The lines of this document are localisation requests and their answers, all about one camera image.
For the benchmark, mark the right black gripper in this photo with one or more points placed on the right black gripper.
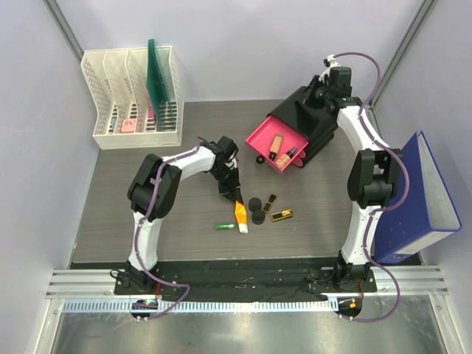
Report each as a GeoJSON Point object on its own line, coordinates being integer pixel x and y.
{"type": "Point", "coordinates": [315, 83]}

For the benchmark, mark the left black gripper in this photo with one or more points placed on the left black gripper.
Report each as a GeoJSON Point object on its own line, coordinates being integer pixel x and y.
{"type": "Point", "coordinates": [237, 194]}

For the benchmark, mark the orange white cream tube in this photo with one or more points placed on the orange white cream tube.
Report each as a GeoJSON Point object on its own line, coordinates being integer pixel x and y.
{"type": "Point", "coordinates": [241, 217]}

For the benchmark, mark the black round jar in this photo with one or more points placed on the black round jar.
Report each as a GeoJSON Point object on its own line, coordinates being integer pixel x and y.
{"type": "Point", "coordinates": [255, 204]}
{"type": "Point", "coordinates": [258, 217]}

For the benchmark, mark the black pink drawer organizer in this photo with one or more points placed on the black pink drawer organizer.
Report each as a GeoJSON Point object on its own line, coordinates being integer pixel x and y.
{"type": "Point", "coordinates": [315, 124]}

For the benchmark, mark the round foundation bottle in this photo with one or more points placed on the round foundation bottle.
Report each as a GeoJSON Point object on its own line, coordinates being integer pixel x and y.
{"type": "Point", "coordinates": [285, 158]}

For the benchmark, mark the pink drawer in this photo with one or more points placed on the pink drawer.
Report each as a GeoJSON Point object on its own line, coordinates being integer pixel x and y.
{"type": "Point", "coordinates": [303, 158]}
{"type": "Point", "coordinates": [261, 139]}

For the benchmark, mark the beige foundation tube black cap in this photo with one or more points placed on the beige foundation tube black cap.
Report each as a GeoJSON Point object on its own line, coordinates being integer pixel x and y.
{"type": "Point", "coordinates": [275, 146]}

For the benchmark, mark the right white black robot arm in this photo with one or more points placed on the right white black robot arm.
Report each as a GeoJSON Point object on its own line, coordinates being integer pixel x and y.
{"type": "Point", "coordinates": [374, 177]}

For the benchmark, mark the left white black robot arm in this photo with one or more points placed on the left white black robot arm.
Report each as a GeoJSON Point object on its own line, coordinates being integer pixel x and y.
{"type": "Point", "coordinates": [153, 191]}

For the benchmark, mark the green lip balm tube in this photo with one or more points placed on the green lip balm tube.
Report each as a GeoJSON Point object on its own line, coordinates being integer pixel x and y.
{"type": "Point", "coordinates": [224, 226]}

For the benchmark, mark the black gold upright lipstick case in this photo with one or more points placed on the black gold upright lipstick case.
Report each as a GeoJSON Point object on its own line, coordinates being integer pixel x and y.
{"type": "Point", "coordinates": [269, 203]}

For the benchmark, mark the gold lipstick lying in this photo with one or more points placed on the gold lipstick lying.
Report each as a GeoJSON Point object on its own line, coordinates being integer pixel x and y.
{"type": "Point", "coordinates": [282, 215]}

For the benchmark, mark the pink item in organizer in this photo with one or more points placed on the pink item in organizer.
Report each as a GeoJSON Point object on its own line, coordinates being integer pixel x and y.
{"type": "Point", "coordinates": [150, 110]}

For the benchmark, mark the pink eraser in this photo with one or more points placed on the pink eraser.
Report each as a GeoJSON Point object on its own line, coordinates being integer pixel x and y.
{"type": "Point", "coordinates": [128, 126]}

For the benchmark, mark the green board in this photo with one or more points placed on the green board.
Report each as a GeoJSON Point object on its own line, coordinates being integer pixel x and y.
{"type": "Point", "coordinates": [156, 85]}

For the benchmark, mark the white mesh file organizer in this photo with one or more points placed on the white mesh file organizer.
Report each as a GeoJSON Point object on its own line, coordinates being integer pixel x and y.
{"type": "Point", "coordinates": [117, 80]}

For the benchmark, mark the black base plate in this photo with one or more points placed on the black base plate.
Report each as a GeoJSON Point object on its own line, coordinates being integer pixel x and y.
{"type": "Point", "coordinates": [258, 280]}

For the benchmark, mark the blue ring binder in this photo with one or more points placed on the blue ring binder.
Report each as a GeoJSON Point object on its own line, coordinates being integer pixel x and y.
{"type": "Point", "coordinates": [426, 216]}

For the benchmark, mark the aluminium rail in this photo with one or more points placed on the aluminium rail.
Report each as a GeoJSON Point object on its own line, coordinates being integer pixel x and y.
{"type": "Point", "coordinates": [92, 290]}

